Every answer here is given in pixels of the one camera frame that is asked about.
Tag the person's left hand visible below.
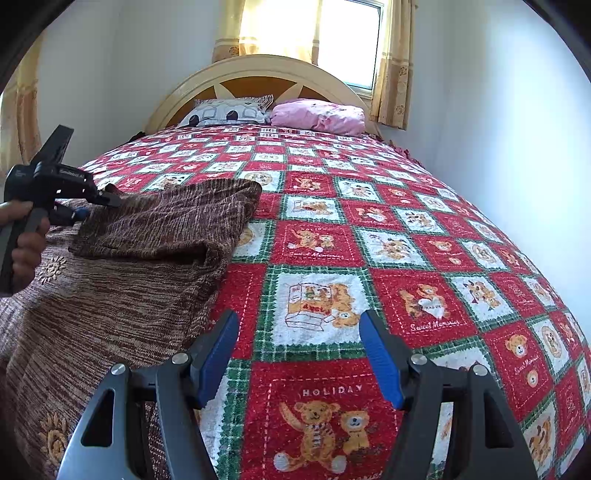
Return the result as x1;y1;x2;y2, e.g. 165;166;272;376
0;200;51;293

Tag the pink pillow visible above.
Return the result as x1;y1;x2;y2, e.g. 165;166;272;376
270;99;366;137

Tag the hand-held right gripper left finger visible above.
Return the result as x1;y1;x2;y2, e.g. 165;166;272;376
57;309;241;480

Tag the cream wooden bed headboard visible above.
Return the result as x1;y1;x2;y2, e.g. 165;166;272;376
144;54;382;139

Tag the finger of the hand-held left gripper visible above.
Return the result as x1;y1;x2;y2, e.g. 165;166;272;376
52;207;91;227
83;186;123;208

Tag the white patterned pillow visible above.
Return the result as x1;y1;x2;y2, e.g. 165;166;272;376
177;95;274;128

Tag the brown knitted sweater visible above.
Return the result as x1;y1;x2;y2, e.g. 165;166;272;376
0;178;263;480

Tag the yellow patterned curtain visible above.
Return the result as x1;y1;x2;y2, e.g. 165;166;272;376
1;32;47;178
368;0;416;131
211;0;324;65

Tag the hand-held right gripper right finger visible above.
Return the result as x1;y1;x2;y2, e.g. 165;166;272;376
359;309;539;480

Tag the red teddy bear printed blanket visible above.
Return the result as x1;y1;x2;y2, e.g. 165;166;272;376
78;124;591;480

